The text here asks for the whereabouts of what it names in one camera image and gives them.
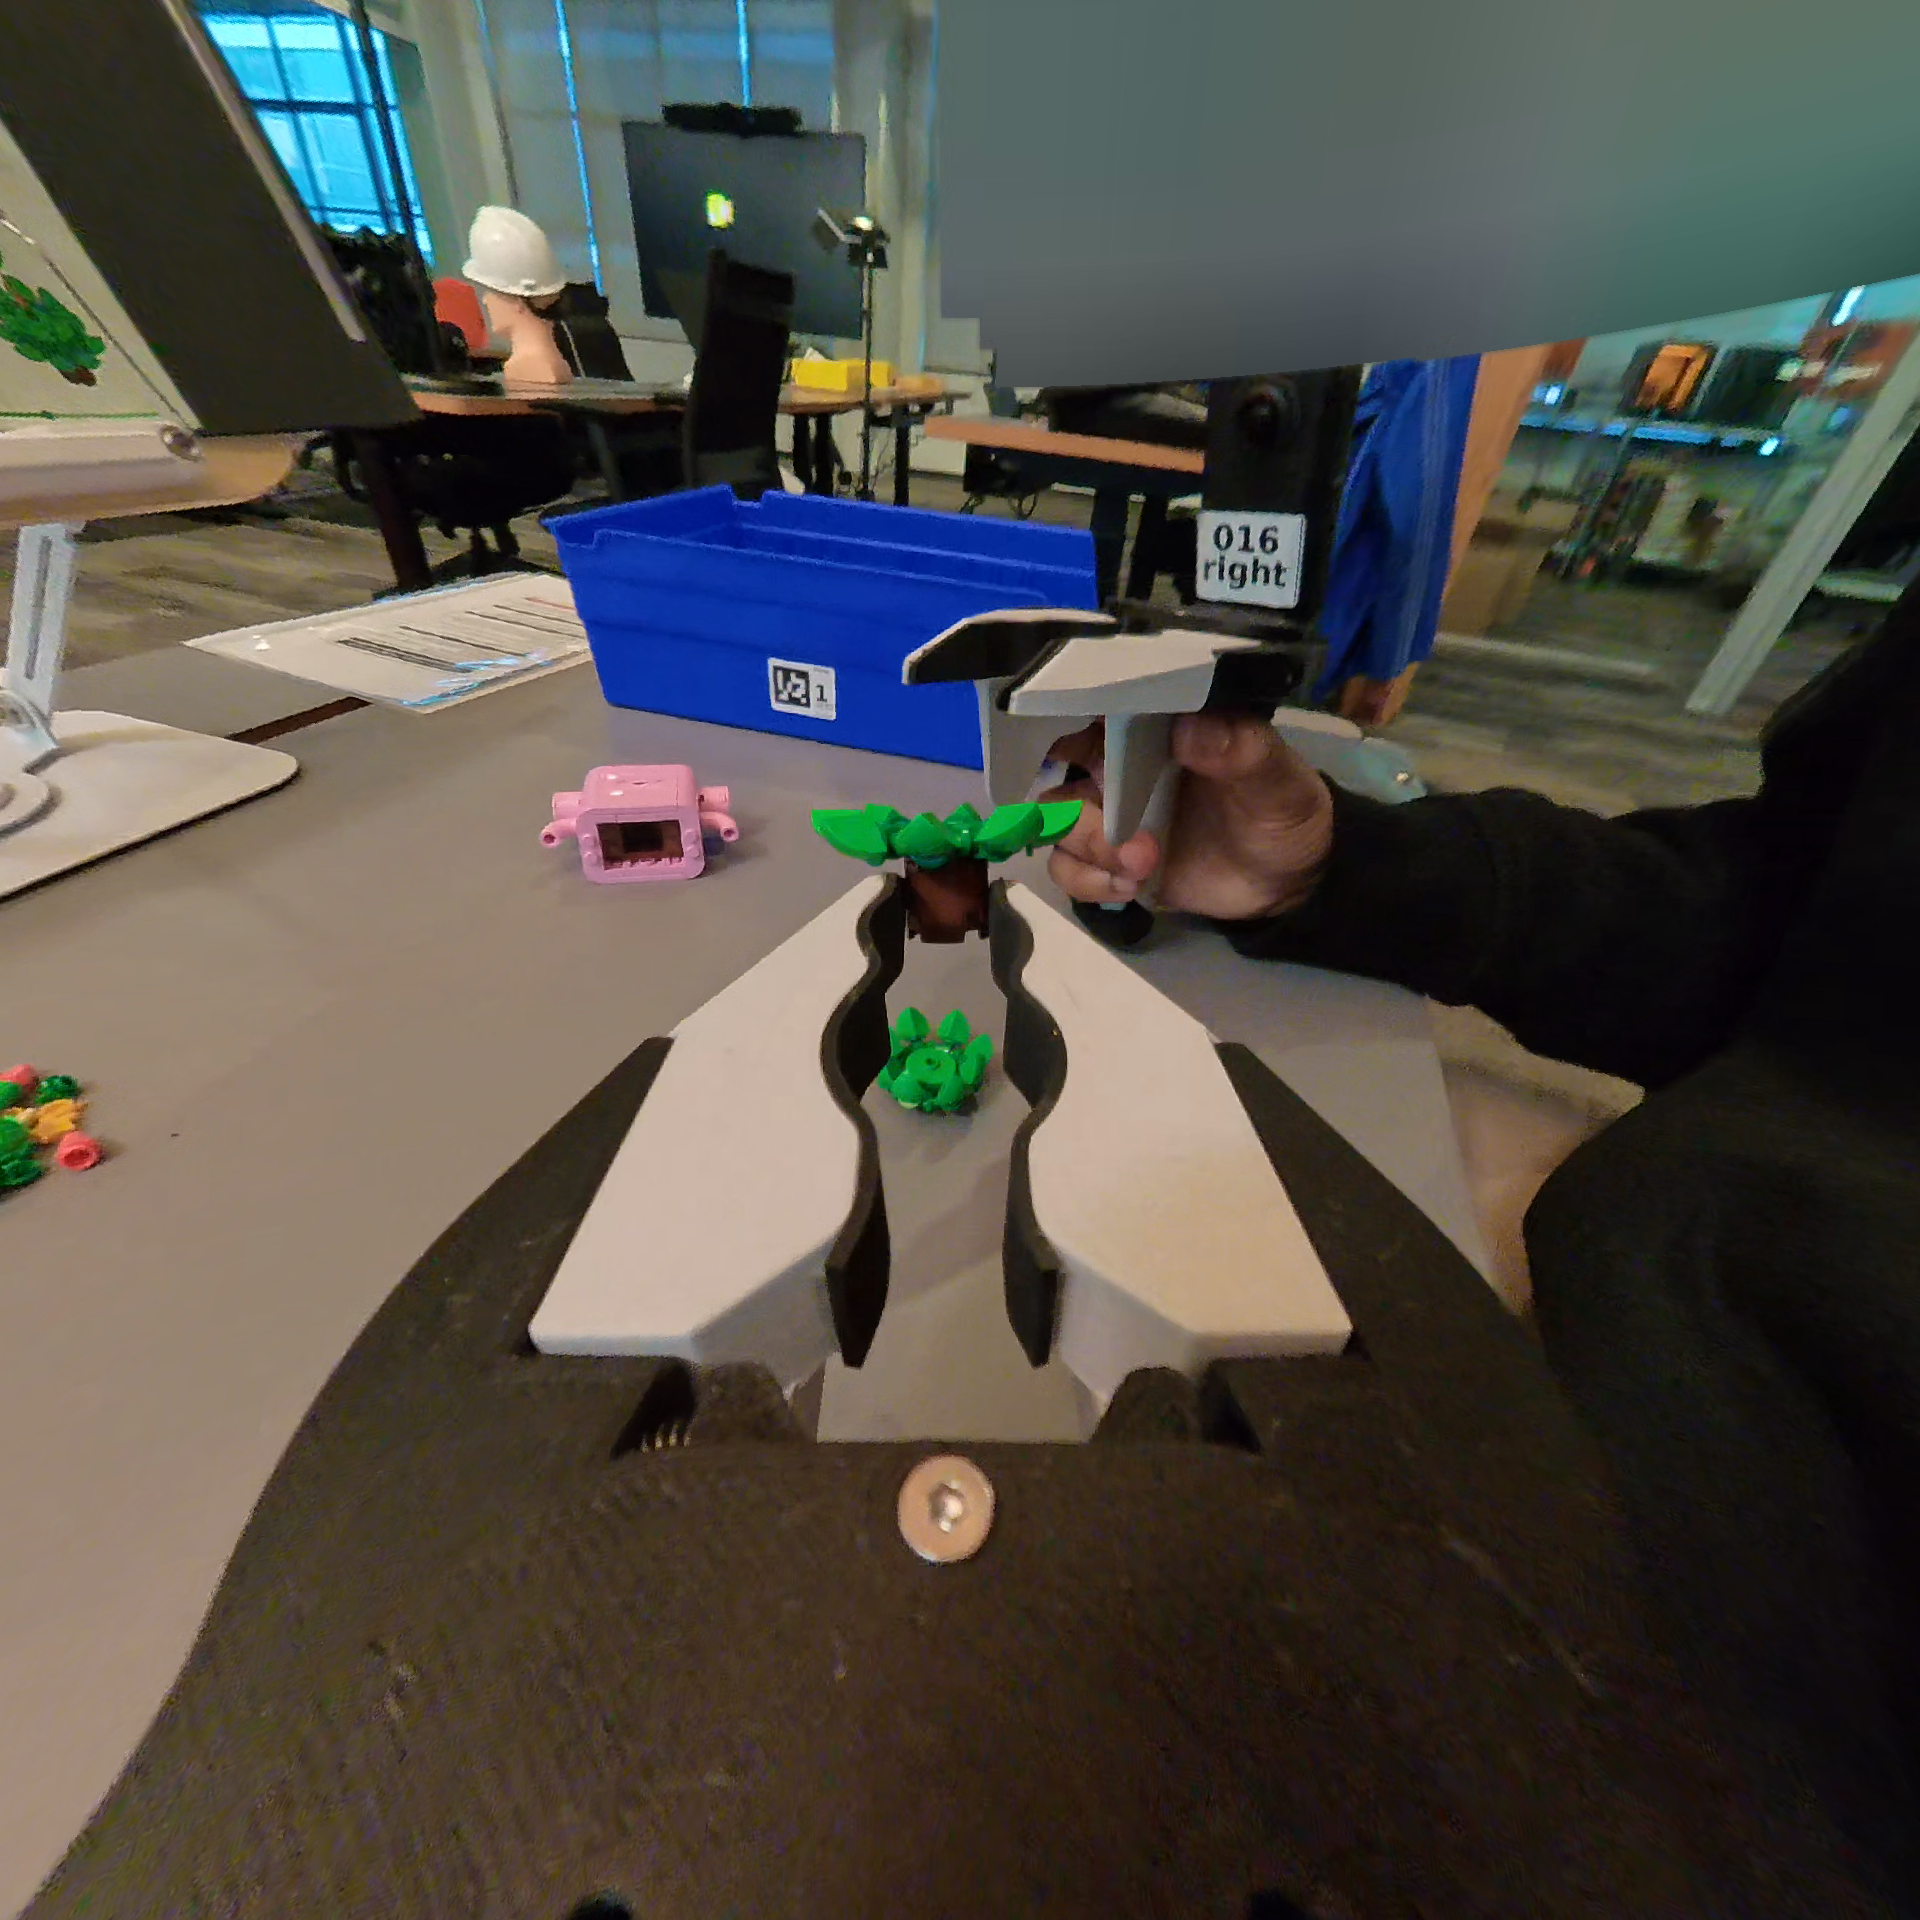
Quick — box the pink toy brick pot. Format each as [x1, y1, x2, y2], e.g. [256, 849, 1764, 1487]
[543, 761, 741, 888]

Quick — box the person's black clad torso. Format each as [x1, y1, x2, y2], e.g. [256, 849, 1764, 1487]
[1523, 1035, 1920, 1920]

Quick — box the large green brick leaf rosette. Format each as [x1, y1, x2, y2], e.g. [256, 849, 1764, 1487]
[808, 801, 1086, 947]

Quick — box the storage shelving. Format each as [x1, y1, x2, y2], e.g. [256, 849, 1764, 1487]
[1515, 330, 1850, 591]

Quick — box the white table leg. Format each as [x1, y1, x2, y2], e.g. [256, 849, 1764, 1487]
[1683, 336, 1920, 719]

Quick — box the black monitor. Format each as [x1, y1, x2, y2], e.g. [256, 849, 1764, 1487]
[622, 120, 871, 341]

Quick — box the pile of small flower bricks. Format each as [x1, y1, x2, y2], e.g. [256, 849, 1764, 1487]
[0, 1064, 106, 1199]

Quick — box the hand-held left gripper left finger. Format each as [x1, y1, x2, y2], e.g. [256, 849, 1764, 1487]
[527, 873, 902, 1370]

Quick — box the open instruction booklet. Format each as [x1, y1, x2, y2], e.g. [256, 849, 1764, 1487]
[0, 120, 196, 430]

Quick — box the blue jacket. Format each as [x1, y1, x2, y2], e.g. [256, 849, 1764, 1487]
[1316, 352, 1483, 712]

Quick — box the dark grey board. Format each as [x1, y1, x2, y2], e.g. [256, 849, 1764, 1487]
[0, 0, 426, 441]

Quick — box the person's right hand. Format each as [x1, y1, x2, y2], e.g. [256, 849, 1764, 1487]
[1044, 712, 1336, 922]

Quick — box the black office chair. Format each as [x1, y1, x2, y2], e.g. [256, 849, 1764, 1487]
[678, 248, 800, 502]

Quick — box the laminated paper sheet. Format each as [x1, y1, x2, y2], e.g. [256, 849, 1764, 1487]
[182, 570, 595, 714]

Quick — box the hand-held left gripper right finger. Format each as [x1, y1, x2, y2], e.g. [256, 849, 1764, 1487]
[982, 881, 1356, 1385]

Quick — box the small green brick leaf rosette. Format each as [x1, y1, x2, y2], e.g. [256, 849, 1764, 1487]
[877, 1009, 998, 1115]

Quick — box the wooden top office desk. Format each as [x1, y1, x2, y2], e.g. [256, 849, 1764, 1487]
[336, 376, 975, 594]
[922, 411, 1210, 601]

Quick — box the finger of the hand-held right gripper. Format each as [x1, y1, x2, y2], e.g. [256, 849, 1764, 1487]
[902, 609, 1119, 689]
[1002, 631, 1220, 719]

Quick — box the white book stand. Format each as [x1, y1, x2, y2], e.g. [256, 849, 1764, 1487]
[0, 422, 302, 903]

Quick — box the tripod with camera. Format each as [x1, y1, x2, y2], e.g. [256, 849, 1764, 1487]
[814, 211, 894, 505]

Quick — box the mannequin head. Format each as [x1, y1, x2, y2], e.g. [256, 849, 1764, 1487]
[477, 286, 576, 386]

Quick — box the white hard hat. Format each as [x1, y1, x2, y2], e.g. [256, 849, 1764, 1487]
[459, 206, 570, 299]

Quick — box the blue plastic bin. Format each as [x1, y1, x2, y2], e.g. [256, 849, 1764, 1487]
[543, 483, 1104, 775]

